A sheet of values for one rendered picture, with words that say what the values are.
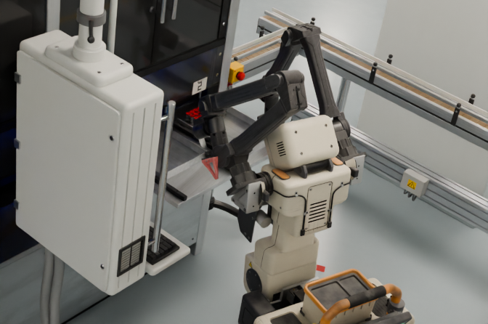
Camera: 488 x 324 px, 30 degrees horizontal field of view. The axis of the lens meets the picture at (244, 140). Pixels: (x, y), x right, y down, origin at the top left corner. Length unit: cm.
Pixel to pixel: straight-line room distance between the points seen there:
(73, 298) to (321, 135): 145
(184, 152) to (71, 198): 80
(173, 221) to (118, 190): 142
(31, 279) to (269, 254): 101
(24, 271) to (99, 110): 110
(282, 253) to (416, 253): 175
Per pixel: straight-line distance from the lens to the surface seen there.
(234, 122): 391
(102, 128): 274
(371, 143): 461
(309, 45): 327
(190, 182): 351
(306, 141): 300
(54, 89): 286
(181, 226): 429
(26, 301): 376
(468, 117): 426
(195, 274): 444
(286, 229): 313
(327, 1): 745
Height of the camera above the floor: 293
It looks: 33 degrees down
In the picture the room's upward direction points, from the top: 10 degrees clockwise
